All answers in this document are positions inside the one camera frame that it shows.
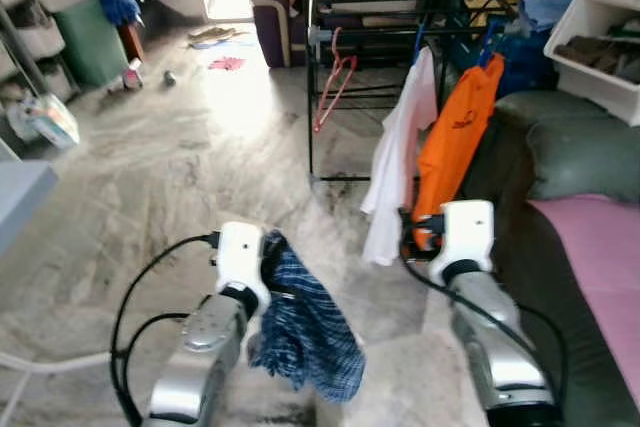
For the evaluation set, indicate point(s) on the printed diaper pack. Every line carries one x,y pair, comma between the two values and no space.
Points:
48,122

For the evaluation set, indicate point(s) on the pink floor cloth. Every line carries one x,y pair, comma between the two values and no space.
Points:
227,63

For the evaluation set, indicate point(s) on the blue plastic hanger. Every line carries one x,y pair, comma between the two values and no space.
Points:
421,42
493,45

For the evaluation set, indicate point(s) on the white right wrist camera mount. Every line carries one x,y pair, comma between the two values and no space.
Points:
468,232

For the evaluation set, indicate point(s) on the green leather sofa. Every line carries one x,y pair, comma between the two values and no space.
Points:
580,157

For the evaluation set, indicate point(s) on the black metal drying rack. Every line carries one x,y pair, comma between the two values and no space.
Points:
310,97

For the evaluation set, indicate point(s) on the pink toy bottle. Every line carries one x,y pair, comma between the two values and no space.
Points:
132,75

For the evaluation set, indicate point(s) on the orange shirt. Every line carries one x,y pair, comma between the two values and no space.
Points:
455,137

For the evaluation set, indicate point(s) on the green plastic bin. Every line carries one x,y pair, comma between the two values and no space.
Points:
88,47

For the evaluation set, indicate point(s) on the pink plastic clothes hanger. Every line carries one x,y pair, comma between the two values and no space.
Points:
322,112

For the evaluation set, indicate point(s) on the brown floor cloth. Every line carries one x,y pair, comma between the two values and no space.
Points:
215,33

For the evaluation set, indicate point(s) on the blue plaid garment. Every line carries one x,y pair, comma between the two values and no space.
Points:
310,337

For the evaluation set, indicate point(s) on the grey storage shelf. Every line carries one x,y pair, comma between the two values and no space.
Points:
30,27

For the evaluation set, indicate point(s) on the blue clothes pile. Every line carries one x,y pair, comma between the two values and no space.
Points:
525,67

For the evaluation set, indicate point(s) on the purple sofa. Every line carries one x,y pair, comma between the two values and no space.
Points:
275,32

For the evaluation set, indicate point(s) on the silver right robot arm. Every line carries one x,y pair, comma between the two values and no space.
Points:
495,337

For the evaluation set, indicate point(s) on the large white clothes bin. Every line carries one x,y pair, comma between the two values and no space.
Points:
590,87

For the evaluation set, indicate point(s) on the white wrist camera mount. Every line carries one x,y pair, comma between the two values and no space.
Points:
468,232
240,262

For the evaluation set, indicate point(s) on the brown wooden post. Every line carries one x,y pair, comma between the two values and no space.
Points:
132,45

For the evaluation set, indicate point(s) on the white shirt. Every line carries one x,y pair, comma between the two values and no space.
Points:
400,157

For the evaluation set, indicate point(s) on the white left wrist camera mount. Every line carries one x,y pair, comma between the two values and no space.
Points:
240,262

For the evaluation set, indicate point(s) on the blue floor mat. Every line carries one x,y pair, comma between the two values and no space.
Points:
230,43

